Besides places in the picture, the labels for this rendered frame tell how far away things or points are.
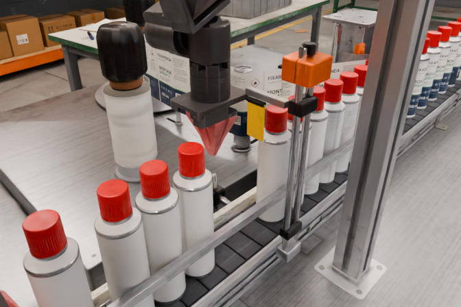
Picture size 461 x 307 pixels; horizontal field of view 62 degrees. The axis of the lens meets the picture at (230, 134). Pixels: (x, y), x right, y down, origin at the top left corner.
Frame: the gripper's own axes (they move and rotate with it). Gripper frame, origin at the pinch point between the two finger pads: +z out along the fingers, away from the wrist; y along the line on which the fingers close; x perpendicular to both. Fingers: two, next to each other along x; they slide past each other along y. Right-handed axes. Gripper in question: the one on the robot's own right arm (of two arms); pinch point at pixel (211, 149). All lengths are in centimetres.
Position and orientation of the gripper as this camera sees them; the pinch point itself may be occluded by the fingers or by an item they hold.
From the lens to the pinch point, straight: 60.4
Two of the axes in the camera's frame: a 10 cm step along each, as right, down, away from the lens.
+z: 0.0, 8.8, 4.8
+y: -7.0, 3.4, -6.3
